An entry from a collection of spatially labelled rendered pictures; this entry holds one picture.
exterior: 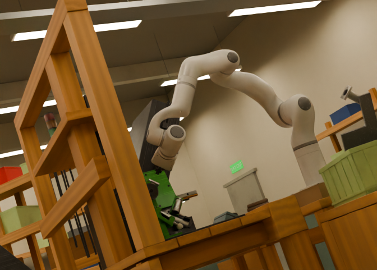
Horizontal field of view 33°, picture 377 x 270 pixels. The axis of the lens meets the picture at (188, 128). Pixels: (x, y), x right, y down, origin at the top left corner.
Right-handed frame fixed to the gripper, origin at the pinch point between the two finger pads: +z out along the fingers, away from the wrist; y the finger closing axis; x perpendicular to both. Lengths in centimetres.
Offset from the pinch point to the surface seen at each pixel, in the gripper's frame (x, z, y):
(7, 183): -116, 299, 122
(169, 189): -4.7, 18.3, -8.9
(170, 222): 25.6, -5.0, -13.9
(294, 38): -635, 428, -112
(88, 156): 15.8, -10.0, 30.1
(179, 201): 1.4, 14.7, -15.2
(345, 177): 12, -66, -63
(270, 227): 23, -30, -51
